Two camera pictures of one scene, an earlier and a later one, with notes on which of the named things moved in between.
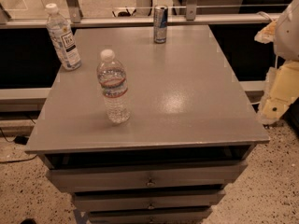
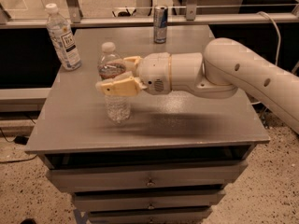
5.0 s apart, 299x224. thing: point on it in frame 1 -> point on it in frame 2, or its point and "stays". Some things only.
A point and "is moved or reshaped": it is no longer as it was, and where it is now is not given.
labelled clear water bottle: (63, 38) stays
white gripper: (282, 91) -> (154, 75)
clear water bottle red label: (111, 75) is moved or reshaped
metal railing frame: (190, 19) stays
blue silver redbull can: (160, 23) stays
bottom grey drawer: (150, 217) stays
